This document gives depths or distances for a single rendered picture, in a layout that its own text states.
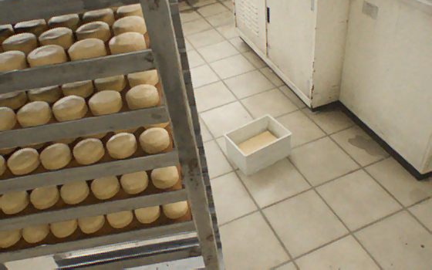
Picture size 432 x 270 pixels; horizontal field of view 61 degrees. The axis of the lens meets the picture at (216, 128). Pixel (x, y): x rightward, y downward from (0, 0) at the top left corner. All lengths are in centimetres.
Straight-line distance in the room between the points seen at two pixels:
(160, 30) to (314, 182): 162
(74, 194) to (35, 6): 36
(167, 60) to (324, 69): 178
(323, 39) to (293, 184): 78
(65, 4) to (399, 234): 165
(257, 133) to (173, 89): 169
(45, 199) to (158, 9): 44
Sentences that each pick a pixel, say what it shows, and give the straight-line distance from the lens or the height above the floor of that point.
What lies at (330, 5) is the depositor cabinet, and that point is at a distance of 205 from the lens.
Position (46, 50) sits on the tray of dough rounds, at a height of 124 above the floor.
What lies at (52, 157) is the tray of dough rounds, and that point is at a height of 106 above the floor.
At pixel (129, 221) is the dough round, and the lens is 79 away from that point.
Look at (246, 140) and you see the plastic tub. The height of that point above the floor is 5.
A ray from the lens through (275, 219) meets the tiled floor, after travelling 182.
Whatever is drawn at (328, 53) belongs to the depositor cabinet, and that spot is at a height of 43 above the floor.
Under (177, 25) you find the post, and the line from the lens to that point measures 94.
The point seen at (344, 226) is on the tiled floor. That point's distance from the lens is 183.
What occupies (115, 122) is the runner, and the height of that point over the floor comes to 114.
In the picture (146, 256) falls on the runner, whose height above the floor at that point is 80.
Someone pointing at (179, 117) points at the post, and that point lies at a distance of 52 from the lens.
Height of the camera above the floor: 146
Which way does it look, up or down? 39 degrees down
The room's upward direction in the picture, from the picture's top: 8 degrees counter-clockwise
